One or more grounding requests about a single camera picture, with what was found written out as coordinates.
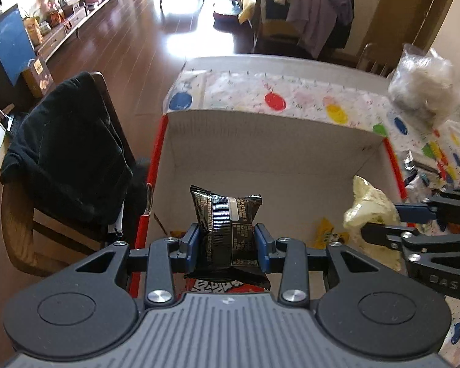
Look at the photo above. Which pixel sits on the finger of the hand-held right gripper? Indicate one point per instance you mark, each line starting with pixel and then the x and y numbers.
pixel 412 212
pixel 383 234

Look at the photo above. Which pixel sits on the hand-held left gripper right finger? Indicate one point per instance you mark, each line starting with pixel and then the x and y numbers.
pixel 264 242

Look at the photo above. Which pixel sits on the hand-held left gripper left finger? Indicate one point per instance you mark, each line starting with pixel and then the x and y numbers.
pixel 189 242

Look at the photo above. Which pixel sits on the black snack packet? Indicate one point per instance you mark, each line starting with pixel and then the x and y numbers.
pixel 222 234

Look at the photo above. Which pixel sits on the pale yellow snack bag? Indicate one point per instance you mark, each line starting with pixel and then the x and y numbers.
pixel 368 203

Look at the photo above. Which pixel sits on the red cardboard box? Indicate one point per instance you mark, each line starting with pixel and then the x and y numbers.
pixel 272 153

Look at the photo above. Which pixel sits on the patterned snack packet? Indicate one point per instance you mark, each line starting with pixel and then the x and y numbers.
pixel 222 285

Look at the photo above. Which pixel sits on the small yellow snack packet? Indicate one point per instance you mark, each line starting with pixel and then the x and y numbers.
pixel 326 234

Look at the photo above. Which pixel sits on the crumpled clear plastic bag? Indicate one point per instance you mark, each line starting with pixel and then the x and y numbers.
pixel 425 73

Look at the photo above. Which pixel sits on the black garment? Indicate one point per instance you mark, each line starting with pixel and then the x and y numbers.
pixel 73 153

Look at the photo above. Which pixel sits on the balloon print tablecloth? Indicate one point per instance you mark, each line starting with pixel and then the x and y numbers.
pixel 310 96

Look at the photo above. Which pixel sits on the wooden chair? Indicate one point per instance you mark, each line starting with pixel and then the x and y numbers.
pixel 19 214
pixel 372 59

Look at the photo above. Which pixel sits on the sofa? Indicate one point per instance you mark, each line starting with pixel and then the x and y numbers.
pixel 272 19

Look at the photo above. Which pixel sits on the brown printed carton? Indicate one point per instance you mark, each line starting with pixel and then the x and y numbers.
pixel 38 76

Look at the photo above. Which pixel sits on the purple blanket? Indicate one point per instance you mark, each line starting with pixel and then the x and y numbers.
pixel 318 7

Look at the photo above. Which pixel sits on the dark pet bed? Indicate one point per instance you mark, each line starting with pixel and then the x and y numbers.
pixel 226 13

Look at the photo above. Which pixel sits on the yellow cloth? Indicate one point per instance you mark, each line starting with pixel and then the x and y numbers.
pixel 247 5

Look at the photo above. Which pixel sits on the wooden media cabinet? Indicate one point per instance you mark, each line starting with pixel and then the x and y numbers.
pixel 80 7

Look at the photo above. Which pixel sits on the blue board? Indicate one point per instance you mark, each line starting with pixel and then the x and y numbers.
pixel 9 42

